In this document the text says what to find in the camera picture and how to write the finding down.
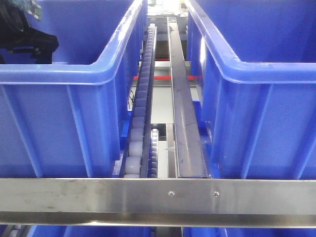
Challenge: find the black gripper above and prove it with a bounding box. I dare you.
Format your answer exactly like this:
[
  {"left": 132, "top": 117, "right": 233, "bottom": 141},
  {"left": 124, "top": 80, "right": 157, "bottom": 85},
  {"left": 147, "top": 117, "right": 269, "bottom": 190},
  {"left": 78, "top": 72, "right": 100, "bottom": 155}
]
[{"left": 0, "top": 0, "right": 59, "bottom": 64}]

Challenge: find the blue bin left foreground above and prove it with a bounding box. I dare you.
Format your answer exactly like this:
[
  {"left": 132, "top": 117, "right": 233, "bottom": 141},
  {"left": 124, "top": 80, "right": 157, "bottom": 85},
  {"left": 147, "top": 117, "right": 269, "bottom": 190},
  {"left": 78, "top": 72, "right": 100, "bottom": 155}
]
[{"left": 0, "top": 0, "right": 147, "bottom": 178}]

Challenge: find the blue bin foreground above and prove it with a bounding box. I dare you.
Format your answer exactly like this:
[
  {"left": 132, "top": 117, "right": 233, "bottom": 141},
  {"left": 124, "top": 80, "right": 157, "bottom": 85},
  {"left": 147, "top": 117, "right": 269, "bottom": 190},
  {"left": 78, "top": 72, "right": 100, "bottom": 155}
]
[
  {"left": 186, "top": 0, "right": 316, "bottom": 180},
  {"left": 0, "top": 0, "right": 147, "bottom": 178}
]

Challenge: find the white roller track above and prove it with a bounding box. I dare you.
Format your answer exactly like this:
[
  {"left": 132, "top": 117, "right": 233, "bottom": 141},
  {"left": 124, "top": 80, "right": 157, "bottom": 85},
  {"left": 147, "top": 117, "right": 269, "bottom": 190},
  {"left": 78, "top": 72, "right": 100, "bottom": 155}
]
[{"left": 118, "top": 24, "right": 157, "bottom": 178}]

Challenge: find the blue bin right foreground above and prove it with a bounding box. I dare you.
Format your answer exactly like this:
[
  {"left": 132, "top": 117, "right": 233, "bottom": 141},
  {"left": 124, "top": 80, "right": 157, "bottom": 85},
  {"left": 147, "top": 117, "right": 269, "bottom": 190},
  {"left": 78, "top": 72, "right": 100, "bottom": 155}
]
[{"left": 186, "top": 0, "right": 316, "bottom": 180}]

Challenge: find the steel divider guide rail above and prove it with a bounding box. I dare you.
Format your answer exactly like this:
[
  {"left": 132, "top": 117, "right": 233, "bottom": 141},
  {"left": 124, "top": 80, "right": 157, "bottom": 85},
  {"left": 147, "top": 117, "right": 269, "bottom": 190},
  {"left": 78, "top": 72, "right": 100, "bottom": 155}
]
[{"left": 167, "top": 17, "right": 208, "bottom": 178}]

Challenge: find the steel front rail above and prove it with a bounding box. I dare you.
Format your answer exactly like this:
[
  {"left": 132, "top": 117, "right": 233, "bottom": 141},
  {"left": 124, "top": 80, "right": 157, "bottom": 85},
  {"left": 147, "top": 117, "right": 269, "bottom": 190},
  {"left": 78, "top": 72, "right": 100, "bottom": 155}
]
[{"left": 0, "top": 178, "right": 316, "bottom": 228}]

